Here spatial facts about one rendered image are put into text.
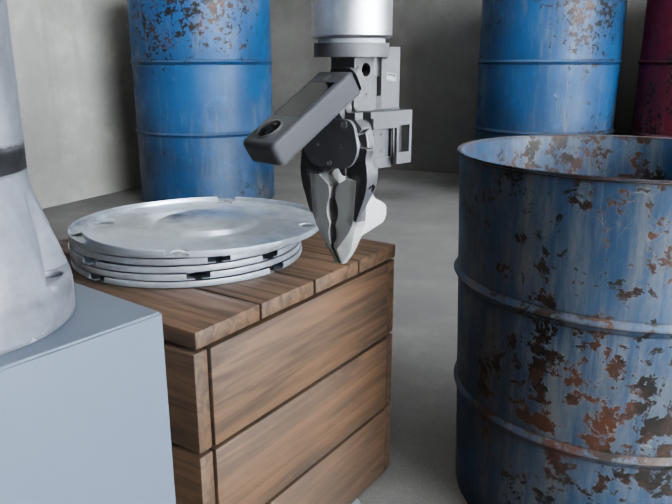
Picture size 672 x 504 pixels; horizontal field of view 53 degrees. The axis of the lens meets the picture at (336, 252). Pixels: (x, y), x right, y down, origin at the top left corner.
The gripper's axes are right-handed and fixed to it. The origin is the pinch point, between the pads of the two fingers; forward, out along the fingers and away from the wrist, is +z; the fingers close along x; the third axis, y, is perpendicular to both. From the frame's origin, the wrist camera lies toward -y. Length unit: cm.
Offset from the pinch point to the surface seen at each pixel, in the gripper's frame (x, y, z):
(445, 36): 170, 253, -30
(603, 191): -17.7, 20.4, -5.7
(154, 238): 21.9, -7.4, 1.2
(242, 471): 5.3, -8.8, 23.4
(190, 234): 19.7, -4.0, 1.0
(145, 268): 18.5, -10.8, 3.3
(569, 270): -15.1, 20.1, 3.1
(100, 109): 242, 98, 3
